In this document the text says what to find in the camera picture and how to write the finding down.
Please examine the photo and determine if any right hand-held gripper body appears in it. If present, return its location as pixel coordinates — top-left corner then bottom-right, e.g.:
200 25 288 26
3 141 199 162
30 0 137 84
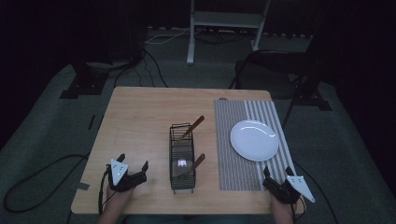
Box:
262 175 317 205

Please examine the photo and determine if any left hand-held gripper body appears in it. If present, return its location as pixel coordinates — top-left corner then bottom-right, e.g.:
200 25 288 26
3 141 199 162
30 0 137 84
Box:
106 159 148 193

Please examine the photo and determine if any person's right hand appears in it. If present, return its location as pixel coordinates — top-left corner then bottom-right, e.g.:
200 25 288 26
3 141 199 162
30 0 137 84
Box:
268 192 296 218

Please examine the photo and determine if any person's left hand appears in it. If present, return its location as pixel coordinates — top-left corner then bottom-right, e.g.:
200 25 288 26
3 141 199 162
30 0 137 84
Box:
106 186 137 213

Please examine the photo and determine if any grey striped placemat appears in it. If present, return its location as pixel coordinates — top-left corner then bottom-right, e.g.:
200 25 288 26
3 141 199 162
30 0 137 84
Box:
213 99 297 191

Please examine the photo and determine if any white plate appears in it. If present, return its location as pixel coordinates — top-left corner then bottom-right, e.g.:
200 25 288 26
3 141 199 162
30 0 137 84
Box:
229 119 280 162

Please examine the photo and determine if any black stand base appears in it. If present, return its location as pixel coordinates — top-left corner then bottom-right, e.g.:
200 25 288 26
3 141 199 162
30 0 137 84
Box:
59 61 110 100

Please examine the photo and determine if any black chair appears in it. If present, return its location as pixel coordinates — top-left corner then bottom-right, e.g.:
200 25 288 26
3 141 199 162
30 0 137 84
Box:
228 49 332 112

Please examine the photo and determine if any white metal stand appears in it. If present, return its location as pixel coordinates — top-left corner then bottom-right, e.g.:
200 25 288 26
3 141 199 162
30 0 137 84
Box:
186 0 272 65

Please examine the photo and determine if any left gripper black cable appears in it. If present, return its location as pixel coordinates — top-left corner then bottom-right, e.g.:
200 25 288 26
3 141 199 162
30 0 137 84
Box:
97 170 112 217

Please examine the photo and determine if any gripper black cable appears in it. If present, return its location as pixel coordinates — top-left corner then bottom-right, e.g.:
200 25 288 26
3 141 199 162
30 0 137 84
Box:
97 170 112 217
290 161 340 224

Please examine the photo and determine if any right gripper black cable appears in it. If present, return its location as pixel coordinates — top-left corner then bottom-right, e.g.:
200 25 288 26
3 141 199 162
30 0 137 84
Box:
290 161 340 224

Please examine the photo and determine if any black wire basket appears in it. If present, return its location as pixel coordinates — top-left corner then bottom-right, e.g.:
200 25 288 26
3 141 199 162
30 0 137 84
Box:
169 122 197 194

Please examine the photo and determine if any wooden-handled utensil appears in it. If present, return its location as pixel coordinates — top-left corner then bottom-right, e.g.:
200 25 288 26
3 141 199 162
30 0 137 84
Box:
173 153 206 179
177 115 206 143

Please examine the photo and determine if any black floor cable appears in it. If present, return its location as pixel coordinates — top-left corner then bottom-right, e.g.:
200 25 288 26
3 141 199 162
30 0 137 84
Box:
2 153 91 215

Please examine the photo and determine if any black cable bundle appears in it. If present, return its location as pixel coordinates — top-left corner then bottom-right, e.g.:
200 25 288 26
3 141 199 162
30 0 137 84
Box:
113 49 170 89

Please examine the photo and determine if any white cable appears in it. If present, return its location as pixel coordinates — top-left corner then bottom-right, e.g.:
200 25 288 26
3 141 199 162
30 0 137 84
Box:
144 27 191 45

